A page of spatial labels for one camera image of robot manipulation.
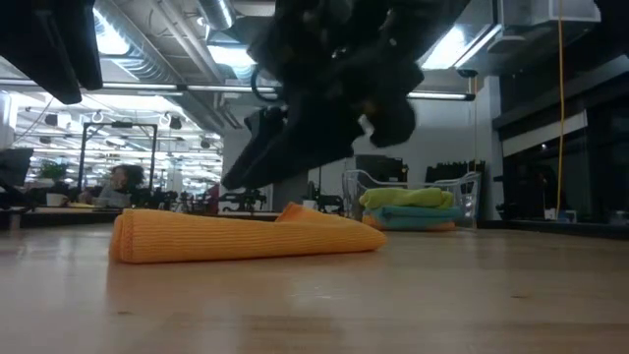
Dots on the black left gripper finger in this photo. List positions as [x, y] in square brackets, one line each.
[39, 49]
[78, 44]

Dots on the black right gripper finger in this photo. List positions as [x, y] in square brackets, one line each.
[304, 147]
[265, 130]

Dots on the orange microfiber towel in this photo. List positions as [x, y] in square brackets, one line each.
[442, 227]
[245, 236]

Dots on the green microfiber towel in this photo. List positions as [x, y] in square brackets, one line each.
[403, 196]

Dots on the blue microfiber towel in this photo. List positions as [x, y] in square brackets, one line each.
[413, 216]

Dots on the black background robot arm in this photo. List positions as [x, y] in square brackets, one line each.
[329, 201]
[243, 199]

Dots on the white cup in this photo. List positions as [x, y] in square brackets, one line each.
[309, 204]

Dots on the long light bar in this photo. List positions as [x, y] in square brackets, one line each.
[147, 87]

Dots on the black monitor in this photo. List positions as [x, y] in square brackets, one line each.
[15, 167]

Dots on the potted green plant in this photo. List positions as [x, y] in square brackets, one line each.
[53, 172]

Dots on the person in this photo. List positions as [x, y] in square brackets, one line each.
[118, 189]

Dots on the clear plastic bin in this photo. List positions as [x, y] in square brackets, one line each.
[467, 196]

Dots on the black gantry frame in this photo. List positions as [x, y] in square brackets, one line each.
[118, 125]

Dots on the silver ceiling duct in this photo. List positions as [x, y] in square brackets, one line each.
[218, 12]

